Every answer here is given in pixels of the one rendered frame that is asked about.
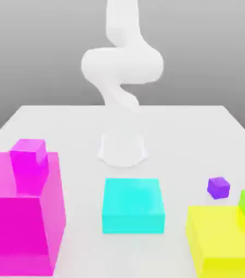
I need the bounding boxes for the large cyan box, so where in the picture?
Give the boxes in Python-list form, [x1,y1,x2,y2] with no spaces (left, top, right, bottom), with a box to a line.
[101,178,166,235]

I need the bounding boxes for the small magenta cube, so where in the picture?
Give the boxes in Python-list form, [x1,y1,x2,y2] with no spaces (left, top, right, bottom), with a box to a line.
[9,138,49,197]

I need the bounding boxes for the large magenta box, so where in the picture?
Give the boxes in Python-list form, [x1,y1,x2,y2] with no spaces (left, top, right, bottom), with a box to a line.
[0,151,67,277]

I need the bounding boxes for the large yellow box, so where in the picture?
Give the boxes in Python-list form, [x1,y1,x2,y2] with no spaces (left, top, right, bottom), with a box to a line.
[185,205,245,278]

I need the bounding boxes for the small purple cube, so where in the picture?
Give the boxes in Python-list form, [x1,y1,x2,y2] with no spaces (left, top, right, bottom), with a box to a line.
[207,176,231,200]

